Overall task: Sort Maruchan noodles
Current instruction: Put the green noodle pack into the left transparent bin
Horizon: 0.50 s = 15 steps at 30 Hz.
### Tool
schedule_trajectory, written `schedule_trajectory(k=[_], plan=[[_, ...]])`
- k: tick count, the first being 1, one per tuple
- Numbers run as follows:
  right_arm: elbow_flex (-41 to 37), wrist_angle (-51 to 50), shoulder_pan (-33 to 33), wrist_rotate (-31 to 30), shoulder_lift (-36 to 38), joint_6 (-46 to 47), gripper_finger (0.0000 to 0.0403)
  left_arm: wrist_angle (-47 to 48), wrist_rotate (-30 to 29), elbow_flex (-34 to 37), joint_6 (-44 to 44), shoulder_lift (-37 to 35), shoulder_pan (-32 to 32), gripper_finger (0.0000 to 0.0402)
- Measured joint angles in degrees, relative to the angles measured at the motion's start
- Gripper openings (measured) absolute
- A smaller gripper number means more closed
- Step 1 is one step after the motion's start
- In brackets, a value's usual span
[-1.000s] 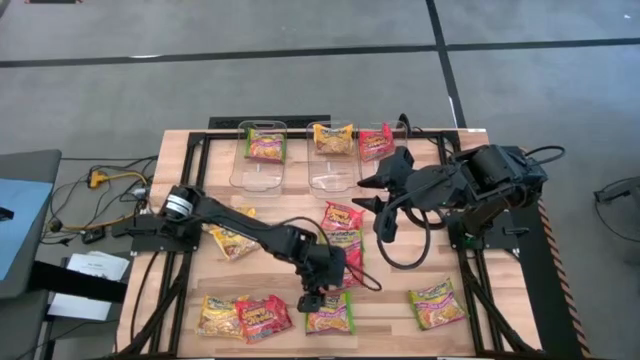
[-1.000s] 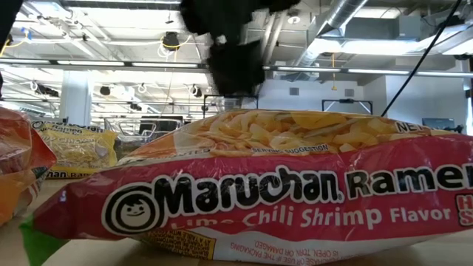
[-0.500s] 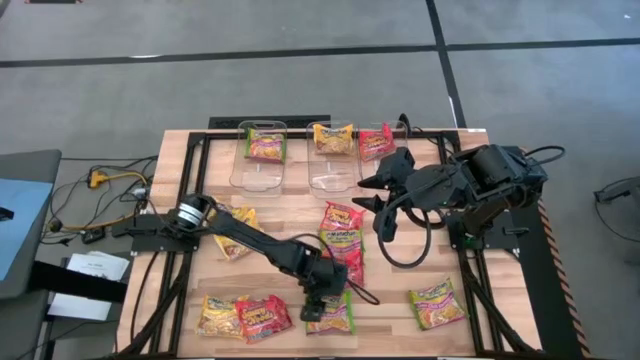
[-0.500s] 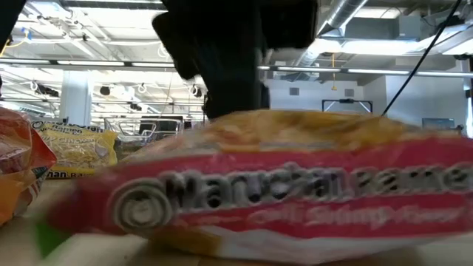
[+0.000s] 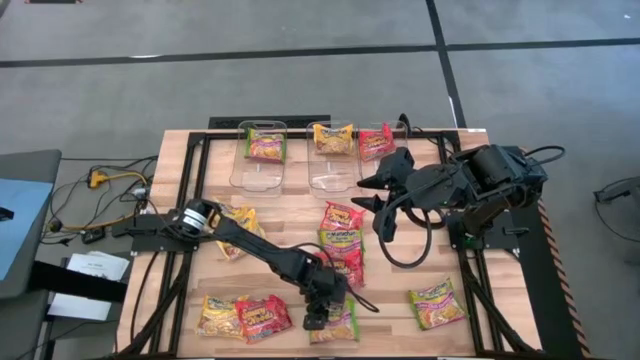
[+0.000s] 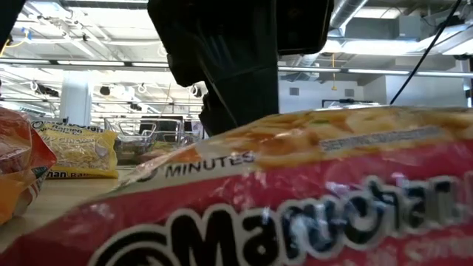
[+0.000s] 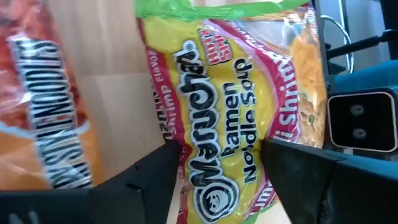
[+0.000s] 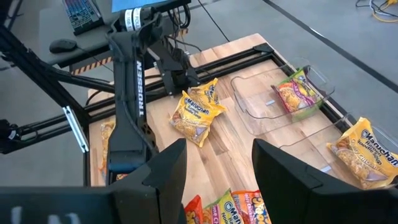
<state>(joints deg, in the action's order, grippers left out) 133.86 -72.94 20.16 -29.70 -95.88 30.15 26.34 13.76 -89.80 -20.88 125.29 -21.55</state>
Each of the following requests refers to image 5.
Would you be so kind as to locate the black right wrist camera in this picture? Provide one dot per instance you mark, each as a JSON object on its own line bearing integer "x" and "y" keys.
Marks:
{"x": 400, "y": 161}

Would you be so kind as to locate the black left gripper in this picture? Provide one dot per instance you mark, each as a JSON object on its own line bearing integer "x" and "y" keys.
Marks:
{"x": 325, "y": 287}

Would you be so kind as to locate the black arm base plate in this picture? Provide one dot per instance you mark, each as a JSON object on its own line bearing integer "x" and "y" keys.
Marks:
{"x": 505, "y": 235}
{"x": 145, "y": 240}

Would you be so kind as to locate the lime chili shrimp ramen pack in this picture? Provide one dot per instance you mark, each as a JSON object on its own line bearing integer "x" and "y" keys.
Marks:
{"x": 437, "y": 304}
{"x": 340, "y": 242}
{"x": 345, "y": 327}
{"x": 265, "y": 146}

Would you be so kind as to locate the yellow chicken ramen pack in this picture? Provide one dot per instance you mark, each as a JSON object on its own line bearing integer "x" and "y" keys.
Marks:
{"x": 245, "y": 220}
{"x": 217, "y": 317}
{"x": 332, "y": 140}

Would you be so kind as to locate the red saucy noodles pack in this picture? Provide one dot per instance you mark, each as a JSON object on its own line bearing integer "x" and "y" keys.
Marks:
{"x": 376, "y": 144}
{"x": 265, "y": 317}
{"x": 352, "y": 270}
{"x": 342, "y": 216}

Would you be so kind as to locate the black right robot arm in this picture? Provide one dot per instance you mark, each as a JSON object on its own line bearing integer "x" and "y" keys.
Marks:
{"x": 490, "y": 175}

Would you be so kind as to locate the blue sheet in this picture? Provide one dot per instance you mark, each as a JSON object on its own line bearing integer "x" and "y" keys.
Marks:
{"x": 25, "y": 225}

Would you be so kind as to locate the black aluminium table frame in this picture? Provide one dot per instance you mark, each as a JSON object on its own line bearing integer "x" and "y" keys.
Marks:
{"x": 296, "y": 134}

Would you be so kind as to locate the grey floor stand base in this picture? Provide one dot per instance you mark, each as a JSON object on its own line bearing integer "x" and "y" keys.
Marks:
{"x": 625, "y": 187}

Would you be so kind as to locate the black power adapter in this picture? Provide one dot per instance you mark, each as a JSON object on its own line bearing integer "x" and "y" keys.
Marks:
{"x": 93, "y": 235}

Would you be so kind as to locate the white paper sheet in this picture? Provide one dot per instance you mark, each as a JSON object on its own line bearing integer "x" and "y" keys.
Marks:
{"x": 75, "y": 307}
{"x": 100, "y": 267}

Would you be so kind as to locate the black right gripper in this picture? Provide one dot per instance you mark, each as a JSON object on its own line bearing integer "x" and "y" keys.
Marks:
{"x": 400, "y": 190}

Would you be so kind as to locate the small black device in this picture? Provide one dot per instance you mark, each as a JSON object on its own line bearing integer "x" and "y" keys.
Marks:
{"x": 6, "y": 214}

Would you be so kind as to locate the clear plastic bin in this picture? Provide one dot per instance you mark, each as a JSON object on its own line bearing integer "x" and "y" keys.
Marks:
{"x": 400, "y": 135}
{"x": 332, "y": 175}
{"x": 257, "y": 175}

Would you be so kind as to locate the black hazard striped board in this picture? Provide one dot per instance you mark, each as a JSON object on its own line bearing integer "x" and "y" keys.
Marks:
{"x": 540, "y": 280}

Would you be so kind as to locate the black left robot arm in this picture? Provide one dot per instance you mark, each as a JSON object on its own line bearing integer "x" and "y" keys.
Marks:
{"x": 260, "y": 245}

